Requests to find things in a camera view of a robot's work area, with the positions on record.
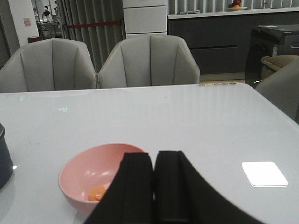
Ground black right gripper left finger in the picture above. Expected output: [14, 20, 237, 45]
[84, 153, 153, 224]

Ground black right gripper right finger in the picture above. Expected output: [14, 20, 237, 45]
[154, 151, 260, 224]

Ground orange ham slices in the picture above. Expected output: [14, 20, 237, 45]
[87, 185, 107, 201]

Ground pink bowl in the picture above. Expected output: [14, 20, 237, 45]
[58, 143, 145, 215]

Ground coloured sticker strip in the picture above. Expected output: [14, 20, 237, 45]
[199, 82, 237, 86]

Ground dark blue saucepan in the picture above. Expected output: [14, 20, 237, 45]
[0, 124, 13, 189]

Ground right grey upholstered chair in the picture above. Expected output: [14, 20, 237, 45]
[97, 34, 200, 89]

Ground grey upholstered chair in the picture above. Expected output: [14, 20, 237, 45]
[97, 34, 200, 89]
[0, 38, 97, 93]

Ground grey chair at table side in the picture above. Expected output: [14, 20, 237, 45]
[256, 60, 299, 123]

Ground left grey upholstered chair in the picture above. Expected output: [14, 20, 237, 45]
[0, 38, 97, 93]

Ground beige cushion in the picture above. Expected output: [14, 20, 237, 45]
[261, 55, 299, 71]

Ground dark grey sideboard counter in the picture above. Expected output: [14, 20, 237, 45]
[168, 7, 299, 75]

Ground black appliance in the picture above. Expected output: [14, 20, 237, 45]
[245, 24, 299, 88]

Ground white drawer cabinet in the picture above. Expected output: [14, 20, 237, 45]
[122, 0, 168, 39]

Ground red bin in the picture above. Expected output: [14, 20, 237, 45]
[27, 36, 41, 43]

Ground metal shelving rack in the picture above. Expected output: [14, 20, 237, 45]
[36, 15, 63, 40]

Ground fruit plate on counter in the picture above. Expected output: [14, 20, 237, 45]
[227, 0, 248, 11]

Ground pink wall notice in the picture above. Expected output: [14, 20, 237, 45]
[23, 17, 32, 27]

